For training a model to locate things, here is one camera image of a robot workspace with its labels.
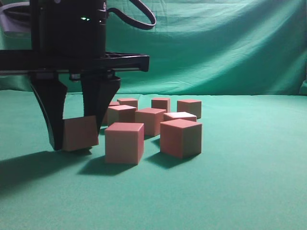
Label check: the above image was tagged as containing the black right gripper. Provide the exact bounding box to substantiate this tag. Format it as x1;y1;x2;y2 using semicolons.
0;0;150;150

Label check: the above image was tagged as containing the placed pink cube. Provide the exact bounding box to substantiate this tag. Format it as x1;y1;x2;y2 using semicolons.
177;99;202;119
151;97;171;113
117;98;138;109

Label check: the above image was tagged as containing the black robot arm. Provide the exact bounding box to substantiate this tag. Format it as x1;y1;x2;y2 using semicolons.
0;0;156;150

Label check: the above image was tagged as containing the green cloth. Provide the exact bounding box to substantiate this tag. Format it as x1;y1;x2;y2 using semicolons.
0;0;307;230

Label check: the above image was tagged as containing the black camera cable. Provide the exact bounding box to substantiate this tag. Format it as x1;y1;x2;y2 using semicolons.
105;0;157;30

